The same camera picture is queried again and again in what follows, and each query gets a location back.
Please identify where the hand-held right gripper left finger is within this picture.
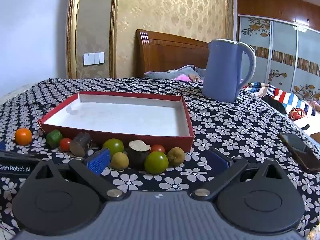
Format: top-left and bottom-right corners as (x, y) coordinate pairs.
(27, 148), (126, 201)

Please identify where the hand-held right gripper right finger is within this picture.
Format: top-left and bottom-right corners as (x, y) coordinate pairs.
(191, 148), (288, 201)

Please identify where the small green tomato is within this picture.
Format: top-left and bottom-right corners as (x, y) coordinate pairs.
(102, 138), (125, 157)

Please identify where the tan longan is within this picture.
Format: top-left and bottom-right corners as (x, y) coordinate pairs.
(111, 152), (130, 170)
(167, 147), (186, 167)

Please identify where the orange tangerine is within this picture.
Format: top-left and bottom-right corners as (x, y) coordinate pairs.
(15, 128), (33, 146)

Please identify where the sugar cane piece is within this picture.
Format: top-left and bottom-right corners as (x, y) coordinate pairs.
(69, 132), (92, 157)
(125, 140), (151, 169)

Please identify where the red cherry tomato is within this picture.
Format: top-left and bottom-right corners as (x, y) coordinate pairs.
(59, 138), (73, 152)
(150, 144), (166, 155)

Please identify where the green cucumber piece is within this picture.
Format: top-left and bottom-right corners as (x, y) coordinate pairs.
(46, 129), (63, 149)

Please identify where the red shallow cardboard box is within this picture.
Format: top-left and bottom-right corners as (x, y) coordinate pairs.
(38, 92), (195, 153)

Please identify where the large green tomato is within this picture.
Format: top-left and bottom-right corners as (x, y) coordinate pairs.
(144, 151), (169, 174)

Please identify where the black floral tablecloth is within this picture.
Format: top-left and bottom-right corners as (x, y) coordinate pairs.
(0, 77), (320, 240)

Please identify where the black smartphone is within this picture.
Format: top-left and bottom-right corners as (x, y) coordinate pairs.
(278, 132), (320, 173)

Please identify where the blue electric kettle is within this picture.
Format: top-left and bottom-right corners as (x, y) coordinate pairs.
(201, 39), (257, 103)

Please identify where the red round ornament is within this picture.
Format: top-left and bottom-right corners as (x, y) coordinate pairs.
(288, 107), (307, 121)

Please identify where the striped colourful blanket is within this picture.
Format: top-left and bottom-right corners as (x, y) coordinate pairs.
(244, 81), (320, 136)

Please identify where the grey blanket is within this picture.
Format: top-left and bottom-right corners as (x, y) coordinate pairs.
(144, 65), (207, 82)

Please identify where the wooden bed headboard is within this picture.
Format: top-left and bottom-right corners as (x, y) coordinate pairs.
(136, 29), (210, 78)

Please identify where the wardrobe with patterned sliding doors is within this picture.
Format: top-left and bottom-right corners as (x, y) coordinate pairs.
(236, 0), (320, 100)

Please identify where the white wall light switch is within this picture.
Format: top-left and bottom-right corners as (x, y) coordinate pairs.
(83, 52), (105, 66)

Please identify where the gold framed wall panel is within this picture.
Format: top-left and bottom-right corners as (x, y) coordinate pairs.
(66, 0), (123, 79)

